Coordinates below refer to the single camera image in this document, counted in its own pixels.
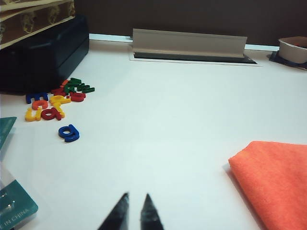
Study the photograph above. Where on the blue letter m magnet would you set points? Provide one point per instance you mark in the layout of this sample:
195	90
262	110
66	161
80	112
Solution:
36	96

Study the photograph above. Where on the yellow letter p magnet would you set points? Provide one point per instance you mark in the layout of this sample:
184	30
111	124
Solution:
58	99

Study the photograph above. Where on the red letter q magnet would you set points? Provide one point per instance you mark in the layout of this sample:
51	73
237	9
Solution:
51	115

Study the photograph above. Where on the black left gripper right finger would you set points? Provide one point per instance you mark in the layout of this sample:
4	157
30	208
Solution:
149	215

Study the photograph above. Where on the red letter b magnet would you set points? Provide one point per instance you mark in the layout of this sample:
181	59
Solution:
78	97

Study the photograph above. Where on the brown desk divider panel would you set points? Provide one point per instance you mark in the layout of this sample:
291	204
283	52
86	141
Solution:
192	16

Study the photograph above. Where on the small red letter magnet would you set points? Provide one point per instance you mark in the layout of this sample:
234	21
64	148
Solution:
57	91

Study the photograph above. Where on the green letter k magnet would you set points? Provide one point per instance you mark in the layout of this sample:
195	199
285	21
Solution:
72	82

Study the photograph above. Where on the blue letter g magnet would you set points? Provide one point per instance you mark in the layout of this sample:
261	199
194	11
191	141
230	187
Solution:
69	134

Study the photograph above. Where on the thick patterned brown box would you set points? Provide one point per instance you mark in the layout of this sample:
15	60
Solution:
36	3

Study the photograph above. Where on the thin patterned brown box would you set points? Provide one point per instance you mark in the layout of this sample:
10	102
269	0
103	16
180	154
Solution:
28	24

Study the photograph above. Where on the dark blue hard case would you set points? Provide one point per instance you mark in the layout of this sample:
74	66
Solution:
48	60

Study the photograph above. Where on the yellow letter u magnet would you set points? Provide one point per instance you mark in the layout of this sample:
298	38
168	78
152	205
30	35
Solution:
31	116

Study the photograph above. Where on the green letter w magnet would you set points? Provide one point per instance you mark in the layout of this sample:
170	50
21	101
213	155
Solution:
84	89

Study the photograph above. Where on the orange letter c magnet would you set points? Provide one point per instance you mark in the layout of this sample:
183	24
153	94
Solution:
39	105

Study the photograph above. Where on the beige paper bowl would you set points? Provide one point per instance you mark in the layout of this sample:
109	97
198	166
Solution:
291	51

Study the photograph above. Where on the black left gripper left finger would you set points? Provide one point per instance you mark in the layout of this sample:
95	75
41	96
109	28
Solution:
118	215

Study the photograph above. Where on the orange microfiber cloth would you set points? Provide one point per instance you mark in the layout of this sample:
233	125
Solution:
275	179

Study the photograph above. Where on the blue mat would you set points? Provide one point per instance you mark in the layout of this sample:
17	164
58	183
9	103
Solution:
274	57

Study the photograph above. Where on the small orange letter magnet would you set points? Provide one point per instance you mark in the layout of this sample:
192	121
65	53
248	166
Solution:
64	83

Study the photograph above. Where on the teal clear plastic package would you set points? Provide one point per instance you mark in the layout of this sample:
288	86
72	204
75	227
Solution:
16	206

